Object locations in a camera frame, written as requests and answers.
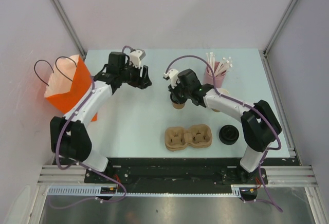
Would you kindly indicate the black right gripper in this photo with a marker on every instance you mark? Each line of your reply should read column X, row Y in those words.
column 174, row 91

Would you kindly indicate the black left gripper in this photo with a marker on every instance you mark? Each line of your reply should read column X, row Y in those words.
column 143, row 82

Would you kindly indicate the brown paper coffee cup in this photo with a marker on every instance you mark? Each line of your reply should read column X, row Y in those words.
column 178, row 105

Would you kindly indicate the brown pulp cup carrier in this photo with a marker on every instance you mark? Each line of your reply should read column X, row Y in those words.
column 179, row 138

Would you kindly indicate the orange paper takeout bag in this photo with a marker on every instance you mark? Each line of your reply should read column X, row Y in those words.
column 69, row 81

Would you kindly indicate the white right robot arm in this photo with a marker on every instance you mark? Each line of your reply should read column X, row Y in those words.
column 259, row 124

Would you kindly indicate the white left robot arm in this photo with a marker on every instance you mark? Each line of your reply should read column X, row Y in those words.
column 69, row 136

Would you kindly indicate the stack of brown paper cups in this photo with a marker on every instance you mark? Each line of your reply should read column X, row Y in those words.
column 218, row 102

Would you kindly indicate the pink straw holder cup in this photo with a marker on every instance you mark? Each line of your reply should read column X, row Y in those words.
column 218, row 79

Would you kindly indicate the stack of black lids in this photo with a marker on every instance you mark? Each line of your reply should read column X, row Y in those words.
column 228, row 134

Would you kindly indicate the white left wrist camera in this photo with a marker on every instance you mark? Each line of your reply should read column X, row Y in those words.
column 136, row 57

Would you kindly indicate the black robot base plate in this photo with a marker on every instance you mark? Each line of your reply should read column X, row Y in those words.
column 223, row 171

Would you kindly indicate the aluminium frame post right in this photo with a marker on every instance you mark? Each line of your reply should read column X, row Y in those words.
column 282, row 22

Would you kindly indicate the aluminium frame post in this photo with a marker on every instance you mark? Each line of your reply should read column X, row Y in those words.
column 282, row 22
column 69, row 27

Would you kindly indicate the aluminium frame post left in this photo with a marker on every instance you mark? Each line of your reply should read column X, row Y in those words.
column 69, row 27

